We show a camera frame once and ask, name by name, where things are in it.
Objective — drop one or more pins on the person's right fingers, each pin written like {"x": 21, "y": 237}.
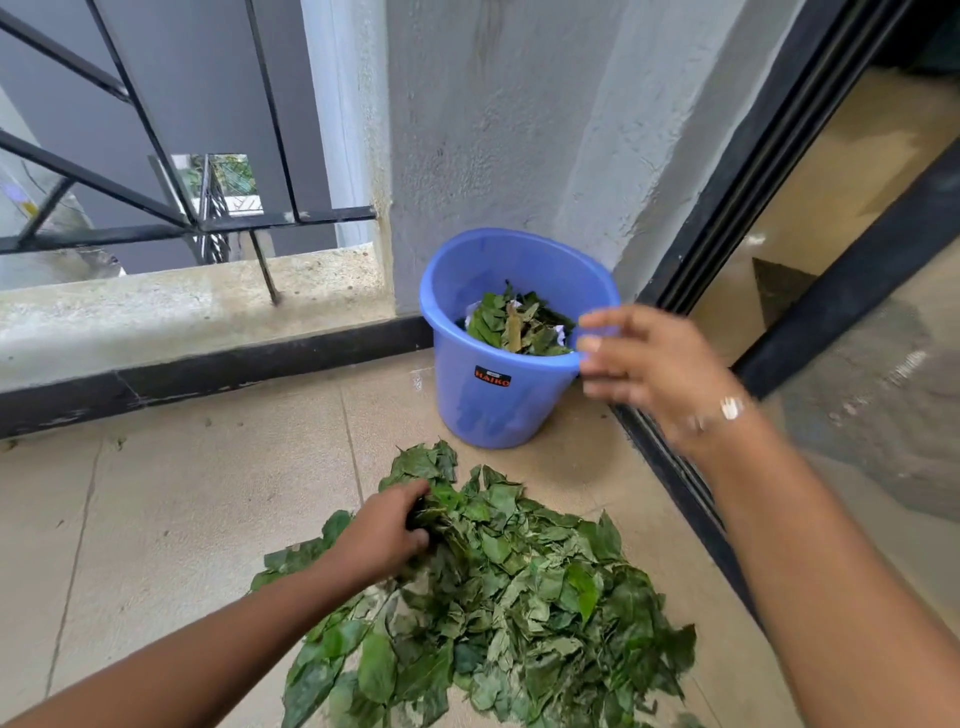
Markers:
{"x": 604, "y": 352}

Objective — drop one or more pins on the green leaves in bucket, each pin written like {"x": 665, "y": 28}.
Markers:
{"x": 517, "y": 330}

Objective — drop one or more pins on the black sliding door frame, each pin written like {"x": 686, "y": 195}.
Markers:
{"x": 780, "y": 135}

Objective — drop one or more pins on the person's right hand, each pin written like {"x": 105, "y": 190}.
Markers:
{"x": 660, "y": 367}

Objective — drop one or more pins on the black metal railing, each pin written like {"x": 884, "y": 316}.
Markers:
{"x": 240, "y": 222}

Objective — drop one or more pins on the person's left forearm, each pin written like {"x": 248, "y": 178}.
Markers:
{"x": 187, "y": 660}

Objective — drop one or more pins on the blue plastic bucket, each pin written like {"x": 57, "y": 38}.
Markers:
{"x": 495, "y": 409}

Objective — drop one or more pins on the glass door pane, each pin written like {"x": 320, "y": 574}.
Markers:
{"x": 862, "y": 195}

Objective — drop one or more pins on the pile of green leaves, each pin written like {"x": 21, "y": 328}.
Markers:
{"x": 525, "y": 600}

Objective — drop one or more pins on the person's left hand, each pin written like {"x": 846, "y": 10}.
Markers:
{"x": 375, "y": 536}

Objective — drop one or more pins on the person's left fingers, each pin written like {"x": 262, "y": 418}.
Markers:
{"x": 417, "y": 495}

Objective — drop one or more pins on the person's right forearm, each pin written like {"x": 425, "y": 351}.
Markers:
{"x": 810, "y": 585}

